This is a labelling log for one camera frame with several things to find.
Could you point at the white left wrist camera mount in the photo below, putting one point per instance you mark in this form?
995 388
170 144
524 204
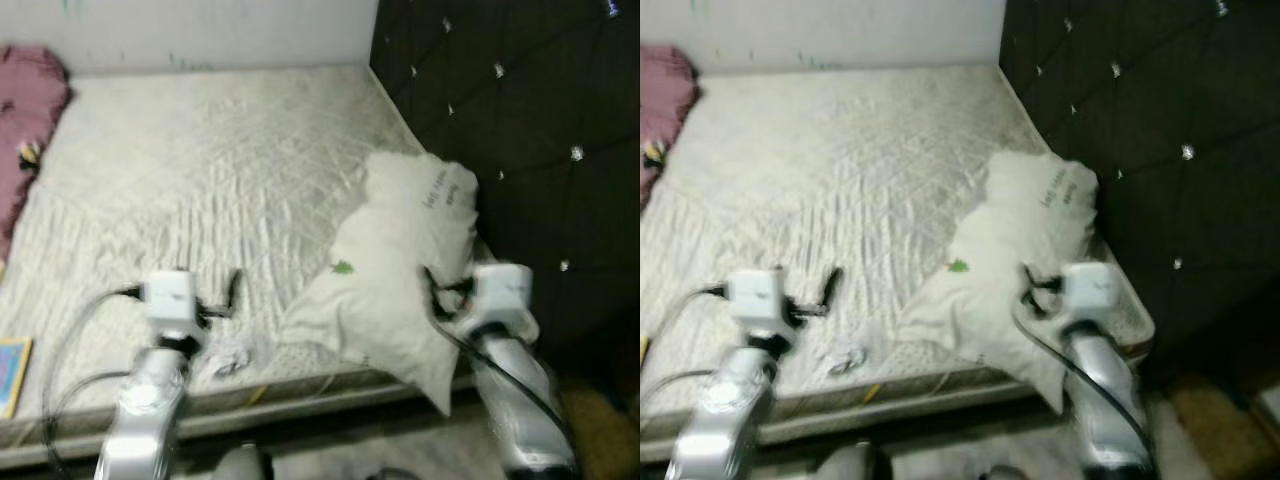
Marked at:
755 295
170 295

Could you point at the white quilted mattress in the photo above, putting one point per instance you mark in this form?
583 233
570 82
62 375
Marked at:
200 180
830 170

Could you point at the dark bed frame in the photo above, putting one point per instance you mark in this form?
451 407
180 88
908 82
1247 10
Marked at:
930 415
300 418

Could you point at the white pillow green tree print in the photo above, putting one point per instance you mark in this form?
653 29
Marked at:
390 260
1010 260

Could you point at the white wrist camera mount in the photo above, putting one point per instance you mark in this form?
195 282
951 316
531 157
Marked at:
170 295
500 290
755 295
1088 290

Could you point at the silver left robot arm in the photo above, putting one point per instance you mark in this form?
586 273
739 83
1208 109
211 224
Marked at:
715 420
145 420

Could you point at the white tissue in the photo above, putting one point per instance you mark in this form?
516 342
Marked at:
845 355
232 357

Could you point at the brown floor rug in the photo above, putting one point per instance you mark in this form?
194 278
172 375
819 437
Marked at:
600 440
1210 420

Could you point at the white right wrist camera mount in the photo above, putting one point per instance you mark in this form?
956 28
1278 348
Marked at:
1088 290
500 290

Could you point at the dark tufted headboard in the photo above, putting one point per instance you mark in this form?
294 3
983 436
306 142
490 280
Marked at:
1180 100
540 120

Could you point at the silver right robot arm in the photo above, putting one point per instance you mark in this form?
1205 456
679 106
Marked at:
1105 400
515 400

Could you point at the grey left robot leg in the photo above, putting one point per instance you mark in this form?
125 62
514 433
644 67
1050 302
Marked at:
240 465
848 463

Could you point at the pink cartoon print blanket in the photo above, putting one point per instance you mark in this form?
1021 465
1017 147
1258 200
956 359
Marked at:
25 100
662 100

